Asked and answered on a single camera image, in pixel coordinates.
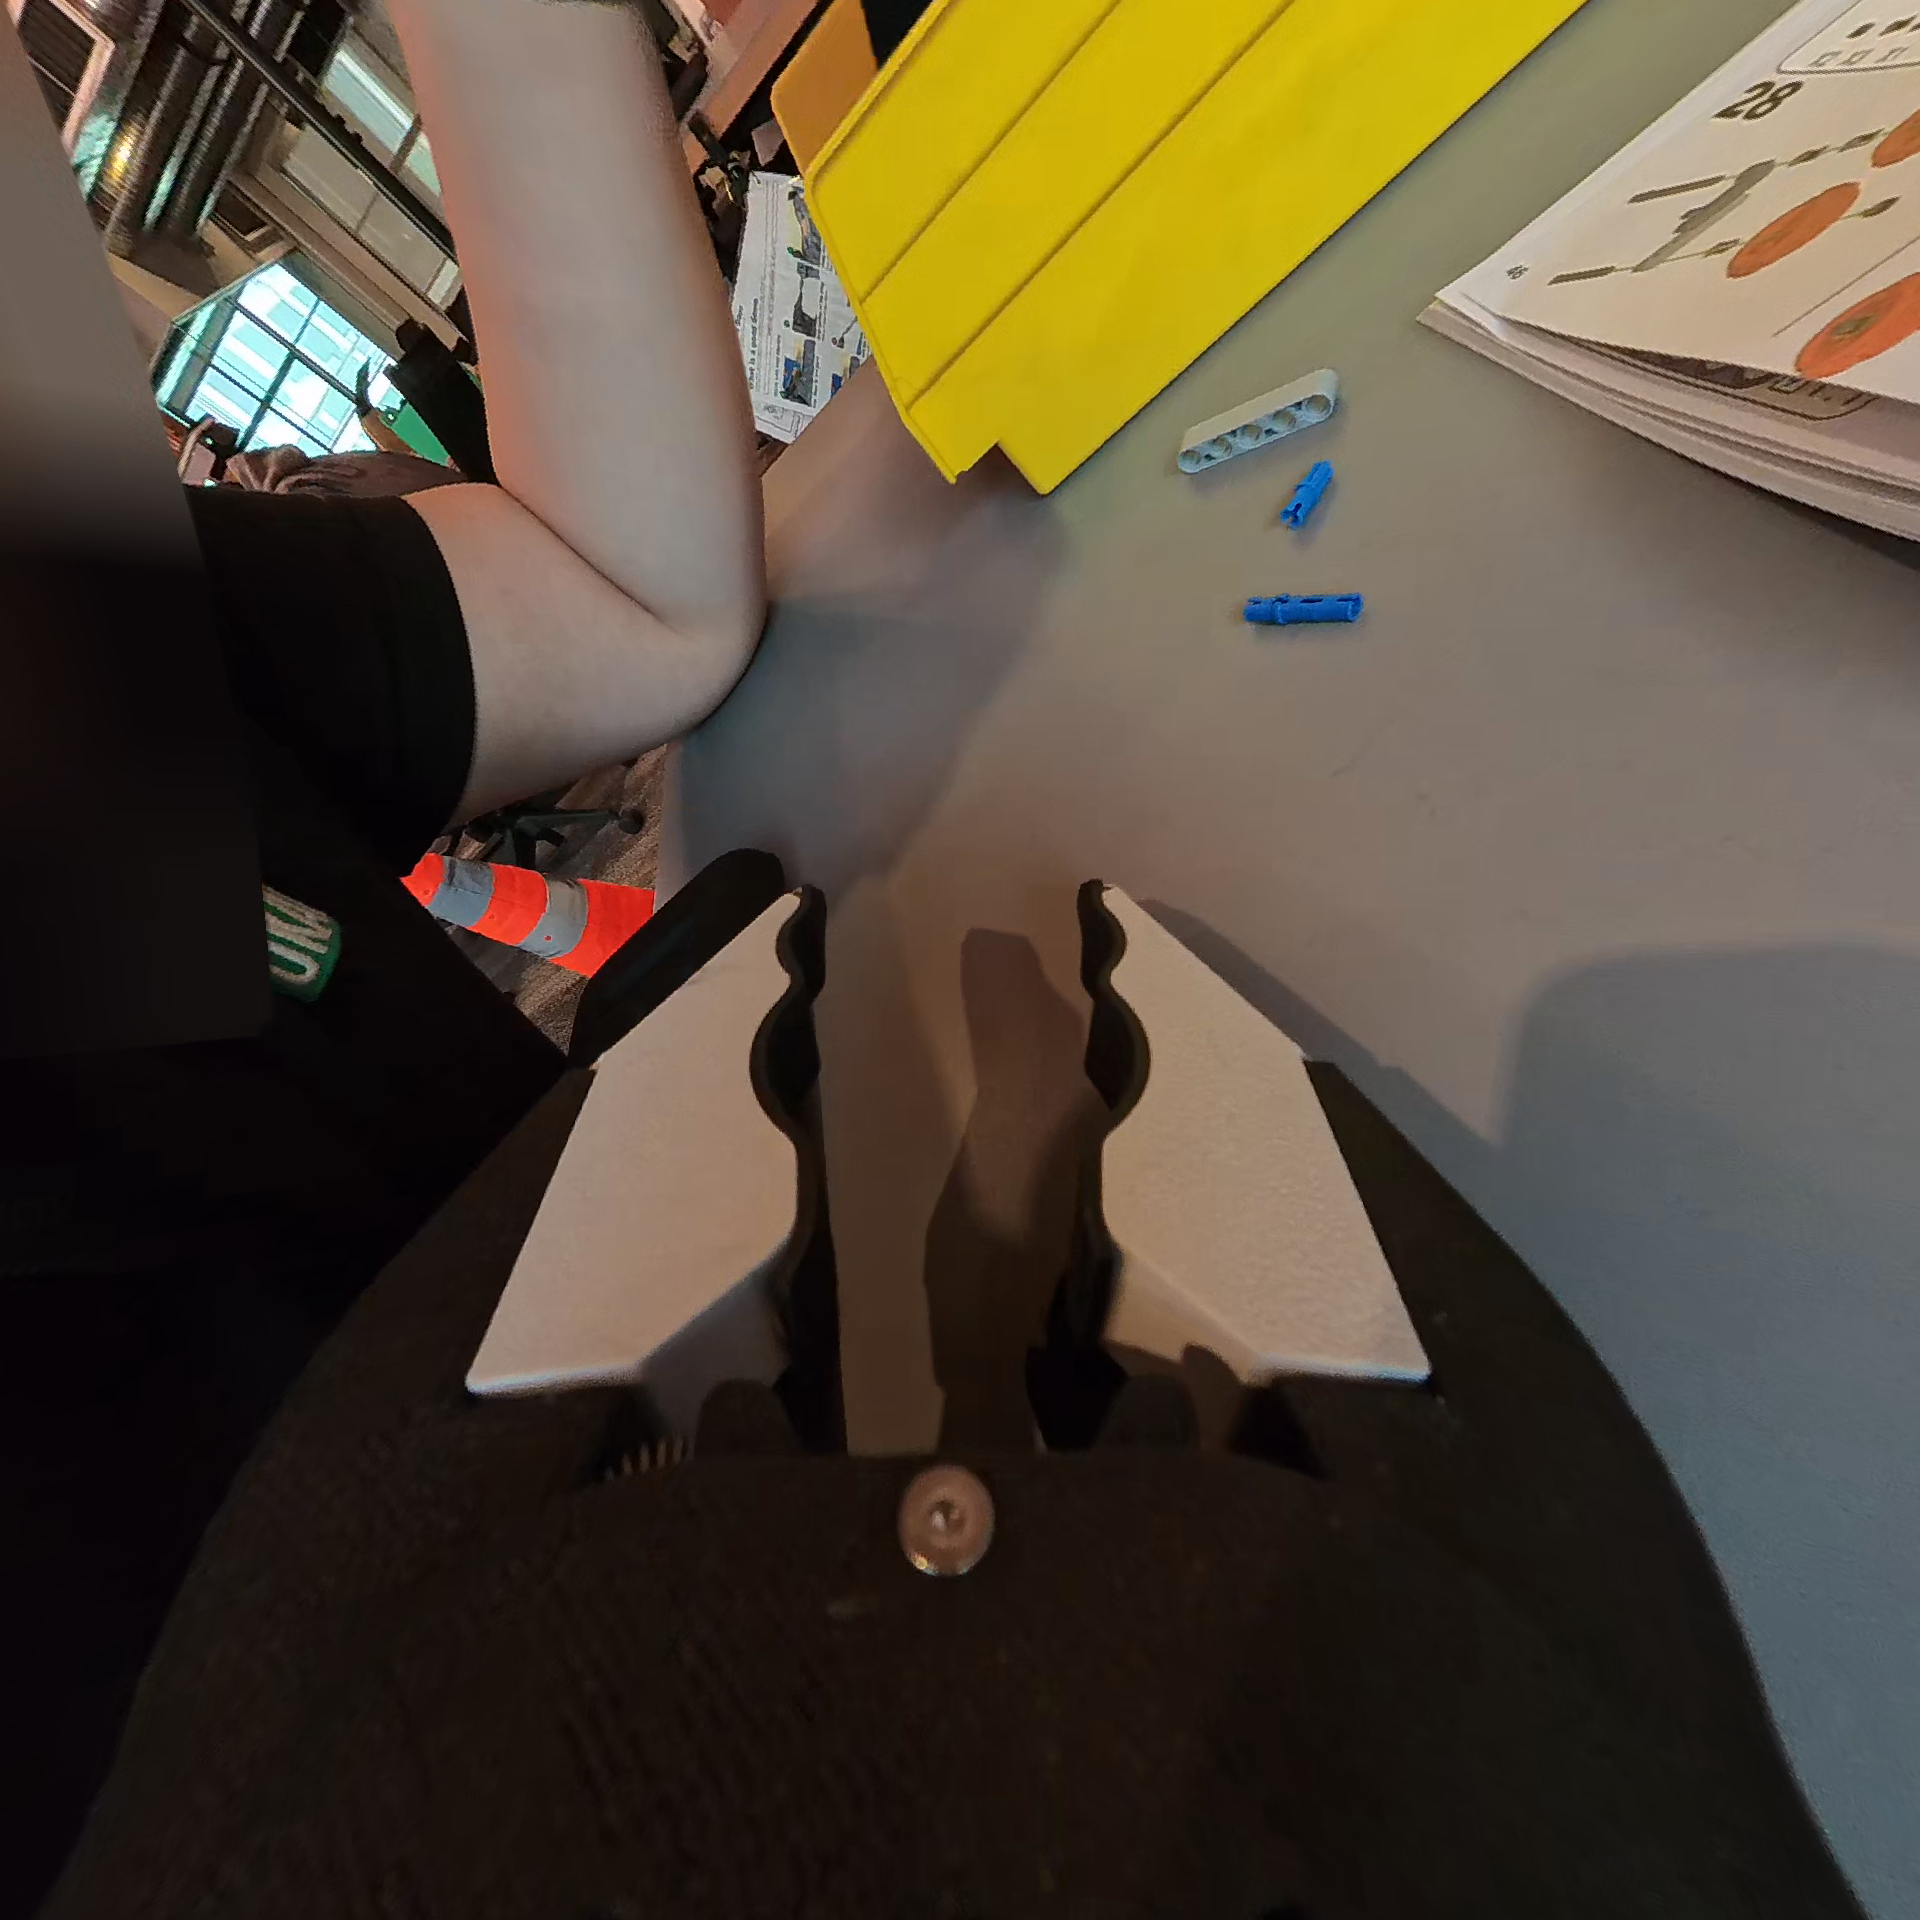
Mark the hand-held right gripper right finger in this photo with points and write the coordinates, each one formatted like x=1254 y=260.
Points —
x=1230 y=1200

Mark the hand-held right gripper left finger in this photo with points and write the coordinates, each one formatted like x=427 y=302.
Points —
x=661 y=1200

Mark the long blue peg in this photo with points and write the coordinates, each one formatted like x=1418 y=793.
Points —
x=1301 y=608

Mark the short blue peg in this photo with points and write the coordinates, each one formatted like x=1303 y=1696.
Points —
x=1306 y=495

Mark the light grey five-hole beam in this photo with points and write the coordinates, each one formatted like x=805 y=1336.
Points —
x=1259 y=423

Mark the yellow plastic bin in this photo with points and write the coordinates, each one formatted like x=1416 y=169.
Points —
x=1126 y=195

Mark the instruction booklet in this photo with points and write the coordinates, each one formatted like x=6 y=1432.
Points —
x=1651 y=166

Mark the person's left forearm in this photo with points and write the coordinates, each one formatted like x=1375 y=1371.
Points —
x=600 y=301

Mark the grey desk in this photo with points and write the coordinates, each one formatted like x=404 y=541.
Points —
x=1500 y=825

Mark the person's black shirt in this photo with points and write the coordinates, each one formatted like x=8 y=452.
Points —
x=376 y=1126

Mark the orange traffic cone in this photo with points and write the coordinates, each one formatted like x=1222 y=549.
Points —
x=524 y=912

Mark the black chair base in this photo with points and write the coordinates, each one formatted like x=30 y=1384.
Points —
x=563 y=828

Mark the printed photo leaflet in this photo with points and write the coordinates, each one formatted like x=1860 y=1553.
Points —
x=796 y=301

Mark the large window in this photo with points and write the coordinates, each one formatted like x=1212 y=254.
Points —
x=284 y=353

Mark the brown table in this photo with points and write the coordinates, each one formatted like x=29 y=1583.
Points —
x=750 y=89

